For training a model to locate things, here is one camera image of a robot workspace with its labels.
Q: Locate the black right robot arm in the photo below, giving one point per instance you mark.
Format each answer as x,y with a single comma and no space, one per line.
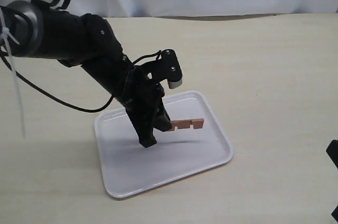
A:
332,151

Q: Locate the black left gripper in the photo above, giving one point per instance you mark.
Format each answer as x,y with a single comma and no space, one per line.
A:
144,106

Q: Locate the white zip tie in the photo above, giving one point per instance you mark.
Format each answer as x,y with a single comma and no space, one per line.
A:
5,36

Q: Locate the white plastic tray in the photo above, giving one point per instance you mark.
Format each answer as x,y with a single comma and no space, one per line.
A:
128,168

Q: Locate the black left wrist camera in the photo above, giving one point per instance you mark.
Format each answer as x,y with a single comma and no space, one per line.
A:
167,68

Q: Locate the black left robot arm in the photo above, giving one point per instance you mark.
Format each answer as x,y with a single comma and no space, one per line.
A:
39,31

